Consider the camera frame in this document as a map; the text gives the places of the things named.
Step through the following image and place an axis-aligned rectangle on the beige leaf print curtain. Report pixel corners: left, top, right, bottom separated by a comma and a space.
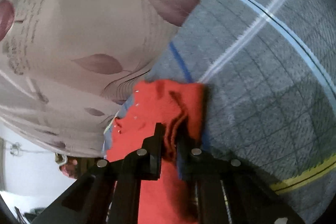
1, 0, 200, 157

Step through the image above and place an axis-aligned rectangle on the grey plaid bed sheet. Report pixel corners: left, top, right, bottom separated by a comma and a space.
101, 0, 336, 224

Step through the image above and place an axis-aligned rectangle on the white wall cable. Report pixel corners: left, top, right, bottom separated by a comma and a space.
9, 142, 57, 157

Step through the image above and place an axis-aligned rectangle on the red small garment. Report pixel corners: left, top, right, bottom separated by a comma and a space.
106, 80, 205, 223

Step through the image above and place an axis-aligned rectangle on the brown wooden cabinet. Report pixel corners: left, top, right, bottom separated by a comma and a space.
76, 157, 98, 178

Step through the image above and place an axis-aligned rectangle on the hanging patterned cloth bag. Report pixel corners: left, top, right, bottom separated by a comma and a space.
55, 153, 78, 179

